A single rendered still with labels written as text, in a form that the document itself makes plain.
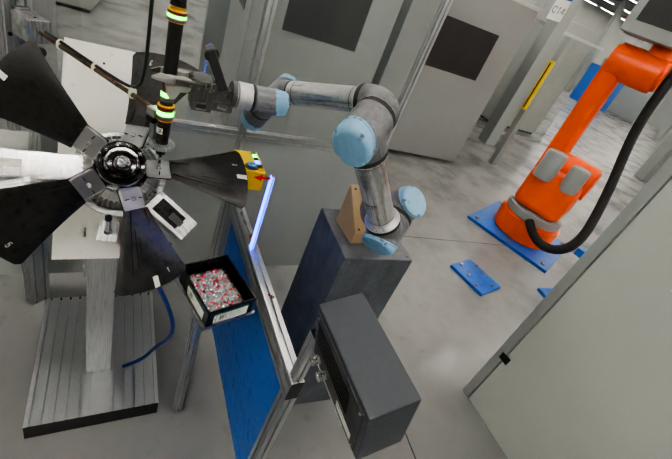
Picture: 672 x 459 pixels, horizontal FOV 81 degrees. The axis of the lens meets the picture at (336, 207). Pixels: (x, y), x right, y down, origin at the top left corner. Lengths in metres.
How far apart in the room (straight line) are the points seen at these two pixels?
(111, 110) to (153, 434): 1.32
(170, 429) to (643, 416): 1.96
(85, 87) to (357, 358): 1.18
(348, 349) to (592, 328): 1.53
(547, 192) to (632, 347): 2.61
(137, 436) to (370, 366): 1.39
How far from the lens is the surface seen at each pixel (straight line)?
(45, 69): 1.25
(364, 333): 0.85
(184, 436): 2.05
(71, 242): 1.46
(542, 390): 2.39
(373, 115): 1.00
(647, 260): 2.05
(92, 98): 1.51
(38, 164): 1.36
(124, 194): 1.22
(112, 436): 2.05
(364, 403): 0.78
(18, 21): 1.65
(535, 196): 4.55
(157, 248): 1.26
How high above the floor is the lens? 1.85
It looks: 31 degrees down
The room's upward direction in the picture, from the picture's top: 23 degrees clockwise
